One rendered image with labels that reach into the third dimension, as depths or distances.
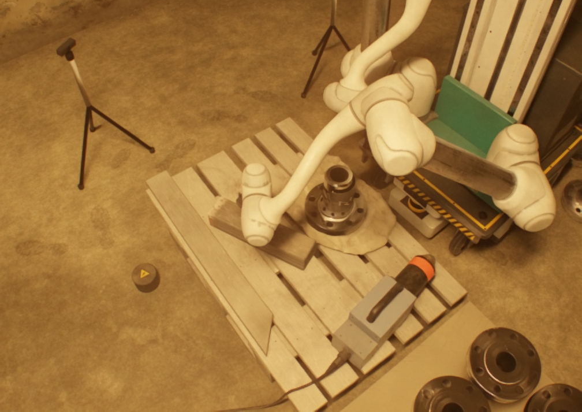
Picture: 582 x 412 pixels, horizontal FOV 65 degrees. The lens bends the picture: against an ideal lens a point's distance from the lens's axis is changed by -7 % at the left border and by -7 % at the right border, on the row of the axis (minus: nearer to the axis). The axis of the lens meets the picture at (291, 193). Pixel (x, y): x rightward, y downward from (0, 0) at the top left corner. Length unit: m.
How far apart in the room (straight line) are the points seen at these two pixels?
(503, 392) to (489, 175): 0.72
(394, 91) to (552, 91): 0.81
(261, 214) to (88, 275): 0.97
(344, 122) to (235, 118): 1.28
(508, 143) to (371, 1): 0.68
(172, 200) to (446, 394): 1.34
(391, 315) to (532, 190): 0.62
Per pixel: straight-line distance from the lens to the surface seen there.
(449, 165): 1.48
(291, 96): 2.84
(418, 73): 1.98
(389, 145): 1.32
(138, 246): 2.30
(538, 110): 2.14
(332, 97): 1.78
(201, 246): 2.03
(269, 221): 1.60
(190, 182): 2.27
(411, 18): 1.67
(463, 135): 2.15
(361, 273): 1.98
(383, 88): 1.45
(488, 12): 1.90
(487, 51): 2.01
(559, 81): 2.04
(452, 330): 2.10
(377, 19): 1.85
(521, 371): 1.85
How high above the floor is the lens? 1.87
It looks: 52 degrees down
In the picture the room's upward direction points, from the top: straight up
